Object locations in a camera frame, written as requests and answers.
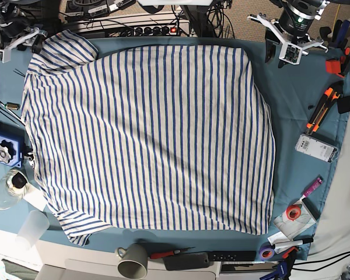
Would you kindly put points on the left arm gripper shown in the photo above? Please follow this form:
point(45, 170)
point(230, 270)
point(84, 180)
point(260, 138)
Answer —
point(292, 47)

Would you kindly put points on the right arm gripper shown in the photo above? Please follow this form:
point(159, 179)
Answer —
point(33, 39)

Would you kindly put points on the blue white striped T-shirt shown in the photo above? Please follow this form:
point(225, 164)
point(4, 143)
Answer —
point(159, 137)

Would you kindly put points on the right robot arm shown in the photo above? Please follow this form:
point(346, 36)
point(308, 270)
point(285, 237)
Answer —
point(17, 31)

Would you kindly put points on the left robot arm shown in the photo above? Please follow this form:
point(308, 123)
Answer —
point(291, 31)

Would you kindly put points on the orange black clamp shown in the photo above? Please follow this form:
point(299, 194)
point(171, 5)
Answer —
point(341, 66)

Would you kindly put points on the orange utility knife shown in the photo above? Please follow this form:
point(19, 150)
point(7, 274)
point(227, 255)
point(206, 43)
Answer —
point(327, 100)

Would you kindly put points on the metal hex key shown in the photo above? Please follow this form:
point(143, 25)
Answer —
point(11, 115)

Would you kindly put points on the blue plastic box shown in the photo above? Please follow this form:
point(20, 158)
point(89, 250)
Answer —
point(11, 145)

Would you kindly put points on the white labelled box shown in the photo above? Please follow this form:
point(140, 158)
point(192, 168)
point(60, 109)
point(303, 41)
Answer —
point(315, 148)

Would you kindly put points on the black power strip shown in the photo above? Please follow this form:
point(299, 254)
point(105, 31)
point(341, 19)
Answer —
point(147, 31)

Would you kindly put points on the purple pen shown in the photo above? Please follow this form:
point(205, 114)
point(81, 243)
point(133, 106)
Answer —
point(313, 186)

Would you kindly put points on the clear plastic bottle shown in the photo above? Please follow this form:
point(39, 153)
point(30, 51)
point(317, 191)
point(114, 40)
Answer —
point(14, 186)

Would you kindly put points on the white paper card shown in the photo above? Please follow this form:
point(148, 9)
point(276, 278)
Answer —
point(36, 199)

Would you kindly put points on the orange tape roll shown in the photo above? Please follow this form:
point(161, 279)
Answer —
point(293, 212)

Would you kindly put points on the printed paper sheet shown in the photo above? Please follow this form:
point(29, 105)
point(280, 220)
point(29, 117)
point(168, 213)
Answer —
point(291, 229)

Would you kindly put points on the translucent plastic cup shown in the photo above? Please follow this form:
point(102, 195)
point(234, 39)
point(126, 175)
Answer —
point(35, 225)

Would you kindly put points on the purple tape roll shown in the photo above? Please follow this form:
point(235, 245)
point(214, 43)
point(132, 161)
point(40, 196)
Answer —
point(266, 252)

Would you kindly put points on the black remote control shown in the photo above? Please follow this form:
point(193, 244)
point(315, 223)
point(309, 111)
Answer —
point(237, 256)

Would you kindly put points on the blue bar clamp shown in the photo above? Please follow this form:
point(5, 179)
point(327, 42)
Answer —
point(284, 267)

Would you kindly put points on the black smartphone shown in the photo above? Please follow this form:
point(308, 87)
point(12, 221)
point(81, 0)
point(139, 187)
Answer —
point(187, 261)

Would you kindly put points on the grey ceramic mug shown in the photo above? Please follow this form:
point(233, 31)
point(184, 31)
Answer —
point(133, 261)

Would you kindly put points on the red handled screwdriver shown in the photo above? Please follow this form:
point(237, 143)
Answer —
point(170, 253)

